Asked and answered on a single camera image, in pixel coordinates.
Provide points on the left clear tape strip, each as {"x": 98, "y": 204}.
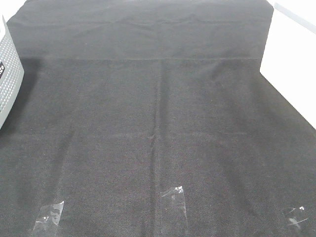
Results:
{"x": 47, "y": 221}

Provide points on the right clear tape strip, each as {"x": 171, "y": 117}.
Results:
{"x": 296, "y": 217}

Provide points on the white slotted storage bin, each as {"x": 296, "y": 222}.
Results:
{"x": 289, "y": 59}

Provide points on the black table cloth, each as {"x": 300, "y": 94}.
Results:
{"x": 124, "y": 99}

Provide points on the grey perforated basket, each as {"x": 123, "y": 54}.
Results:
{"x": 11, "y": 71}

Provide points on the middle clear tape strip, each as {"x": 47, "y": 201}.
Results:
{"x": 173, "y": 206}

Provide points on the clear tape strip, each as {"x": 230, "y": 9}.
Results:
{"x": 173, "y": 206}
{"x": 47, "y": 221}
{"x": 296, "y": 217}

